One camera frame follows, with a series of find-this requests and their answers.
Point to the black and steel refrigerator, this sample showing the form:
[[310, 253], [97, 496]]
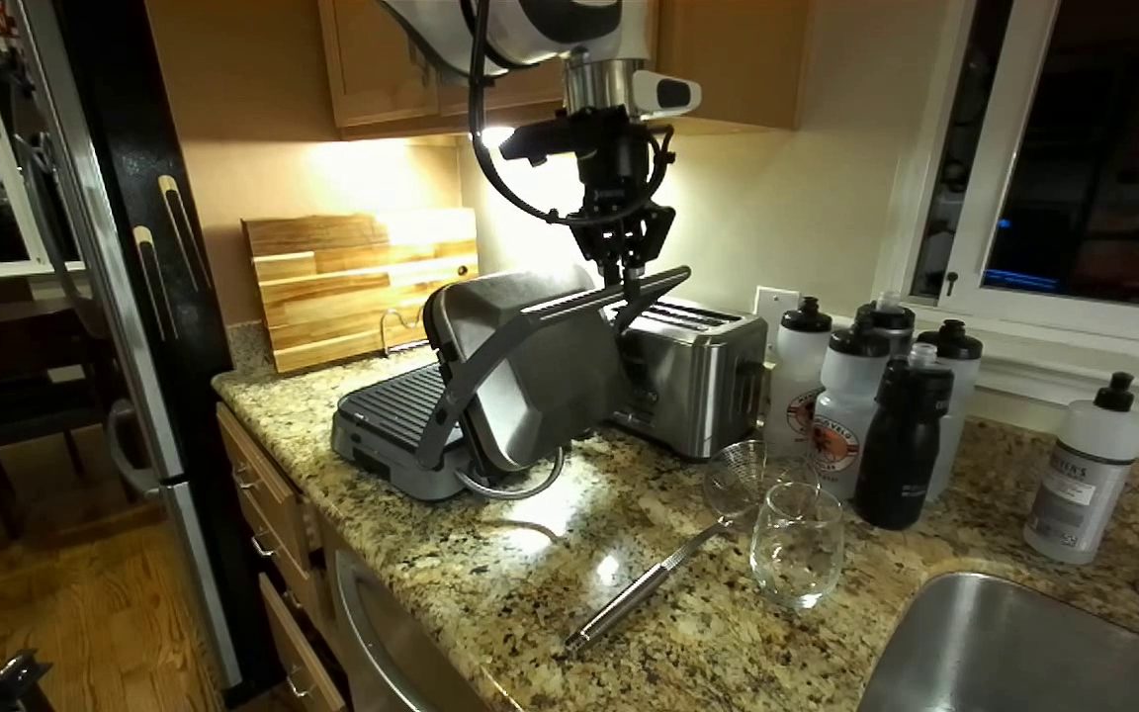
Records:
[[136, 261]]

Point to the white bottle with grey label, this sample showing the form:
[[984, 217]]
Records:
[[1085, 481]]

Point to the white framed window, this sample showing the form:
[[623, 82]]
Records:
[[1070, 142]]

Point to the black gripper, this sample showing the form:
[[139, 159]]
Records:
[[615, 152]]

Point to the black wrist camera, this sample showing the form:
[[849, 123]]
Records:
[[542, 141]]

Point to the stainless steel sink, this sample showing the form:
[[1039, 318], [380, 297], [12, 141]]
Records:
[[1031, 654]]

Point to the stainless steel toaster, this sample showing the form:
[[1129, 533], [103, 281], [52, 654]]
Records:
[[690, 380]]

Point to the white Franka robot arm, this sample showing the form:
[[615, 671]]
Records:
[[542, 24]]

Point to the black sports bottle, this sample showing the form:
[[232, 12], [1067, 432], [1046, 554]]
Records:
[[902, 447]]

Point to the metal kitchen utensil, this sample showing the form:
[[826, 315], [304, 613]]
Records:
[[649, 587]]

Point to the wooden drawer stack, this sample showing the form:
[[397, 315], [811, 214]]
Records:
[[273, 526]]

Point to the wooden upper cabinet by window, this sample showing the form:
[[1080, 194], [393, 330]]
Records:
[[733, 62]]

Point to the silver sandwich maker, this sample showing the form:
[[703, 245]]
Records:
[[517, 369]]

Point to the wooden upper cabinet door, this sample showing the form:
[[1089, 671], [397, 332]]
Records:
[[373, 63]]

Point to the striped wooden cutting board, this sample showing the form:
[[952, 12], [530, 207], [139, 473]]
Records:
[[335, 281]]

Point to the small white wall outlet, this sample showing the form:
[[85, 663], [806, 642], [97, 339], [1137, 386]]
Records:
[[768, 304]]

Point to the dark wooden chair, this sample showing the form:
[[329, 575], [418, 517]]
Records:
[[18, 409]]

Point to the clear drinking glass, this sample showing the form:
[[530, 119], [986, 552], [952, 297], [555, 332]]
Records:
[[797, 539]]

